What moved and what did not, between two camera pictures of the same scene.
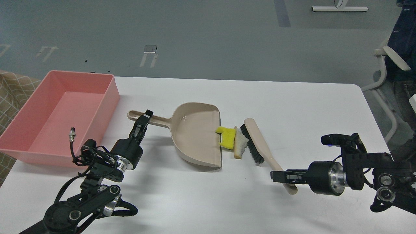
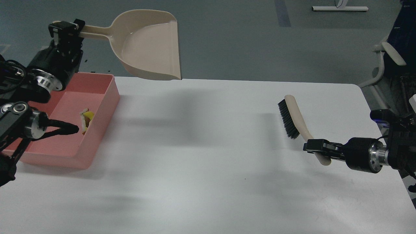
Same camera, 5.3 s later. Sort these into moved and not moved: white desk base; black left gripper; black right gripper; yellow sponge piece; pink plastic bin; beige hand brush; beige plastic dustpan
Moved: black right gripper; beige hand brush; black left gripper; yellow sponge piece; beige plastic dustpan
Not moved: white desk base; pink plastic bin
